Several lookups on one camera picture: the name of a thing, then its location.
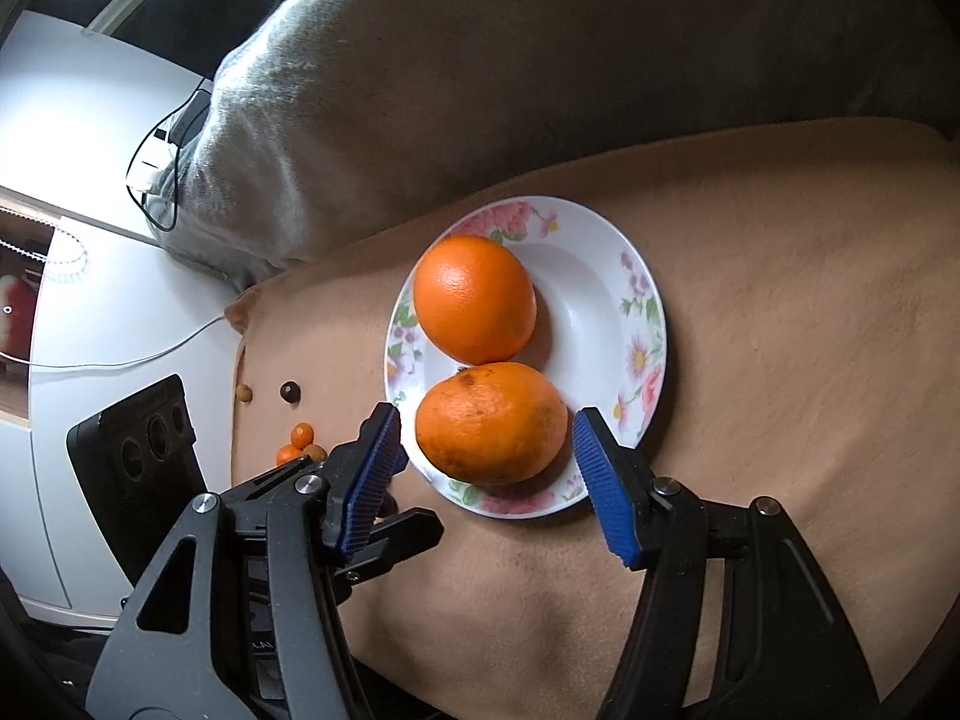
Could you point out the mottled mandarin orange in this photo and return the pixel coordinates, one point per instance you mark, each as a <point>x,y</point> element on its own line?
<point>491,425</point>

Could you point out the brown longan fruit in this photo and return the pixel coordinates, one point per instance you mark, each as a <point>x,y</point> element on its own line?
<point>314,452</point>

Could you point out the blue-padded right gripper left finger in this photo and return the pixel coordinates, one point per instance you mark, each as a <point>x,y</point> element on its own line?
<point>235,615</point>

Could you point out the black power adapter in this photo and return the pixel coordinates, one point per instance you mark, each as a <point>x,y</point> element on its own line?
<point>189,121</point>

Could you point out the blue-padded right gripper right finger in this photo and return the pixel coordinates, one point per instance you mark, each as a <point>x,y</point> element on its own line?
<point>786,649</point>

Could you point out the small kumquat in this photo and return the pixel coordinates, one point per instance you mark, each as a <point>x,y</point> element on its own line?
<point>288,452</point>
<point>302,435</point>

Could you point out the dark cherry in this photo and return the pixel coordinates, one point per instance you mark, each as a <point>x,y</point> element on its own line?
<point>290,392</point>

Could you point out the white floral ceramic plate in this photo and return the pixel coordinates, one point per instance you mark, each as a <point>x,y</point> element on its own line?
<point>601,339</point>

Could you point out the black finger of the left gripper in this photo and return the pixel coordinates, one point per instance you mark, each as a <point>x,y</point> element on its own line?
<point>394,540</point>

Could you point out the small brown longan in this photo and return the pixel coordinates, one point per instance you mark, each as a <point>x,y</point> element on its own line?
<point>244,392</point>

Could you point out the large smooth orange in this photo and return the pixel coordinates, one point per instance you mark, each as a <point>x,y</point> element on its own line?
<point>474,300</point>

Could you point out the grey plush back cushion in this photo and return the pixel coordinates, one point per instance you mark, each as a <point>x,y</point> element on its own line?
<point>338,119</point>

